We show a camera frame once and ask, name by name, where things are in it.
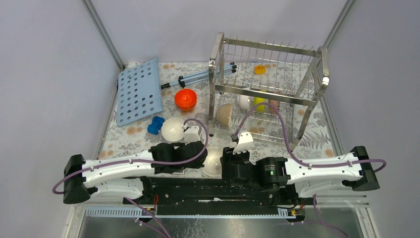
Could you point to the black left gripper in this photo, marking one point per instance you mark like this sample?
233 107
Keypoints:
198 164

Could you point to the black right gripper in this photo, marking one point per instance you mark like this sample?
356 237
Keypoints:
228 156

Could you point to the beige floral bowl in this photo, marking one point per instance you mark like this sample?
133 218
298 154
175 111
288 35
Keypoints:
212 164
224 114

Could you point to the white ribbed bowl front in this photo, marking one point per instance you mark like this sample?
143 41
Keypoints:
172 130

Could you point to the orange plastic bowl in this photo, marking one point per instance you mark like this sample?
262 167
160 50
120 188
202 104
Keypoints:
185 99

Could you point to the stainless steel dish rack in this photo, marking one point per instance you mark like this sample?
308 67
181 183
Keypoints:
295 76

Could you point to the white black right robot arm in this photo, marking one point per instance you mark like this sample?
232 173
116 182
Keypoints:
307 177

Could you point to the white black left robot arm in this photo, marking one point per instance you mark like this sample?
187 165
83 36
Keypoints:
120 177

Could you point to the blue toy car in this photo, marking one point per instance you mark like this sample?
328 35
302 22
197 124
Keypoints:
155 126

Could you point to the beige floral bowl front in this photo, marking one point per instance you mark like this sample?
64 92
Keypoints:
224 114

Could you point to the white ceramic bowl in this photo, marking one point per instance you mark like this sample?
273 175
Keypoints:
244 102

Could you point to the light blue perforated panel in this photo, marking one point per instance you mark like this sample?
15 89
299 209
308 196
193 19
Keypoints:
139 92

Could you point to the small orange yellow cup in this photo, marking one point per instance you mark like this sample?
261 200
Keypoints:
259 69

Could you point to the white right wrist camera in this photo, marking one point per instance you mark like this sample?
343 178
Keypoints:
245 142

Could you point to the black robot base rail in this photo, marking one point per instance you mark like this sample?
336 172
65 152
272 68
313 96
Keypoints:
213 197

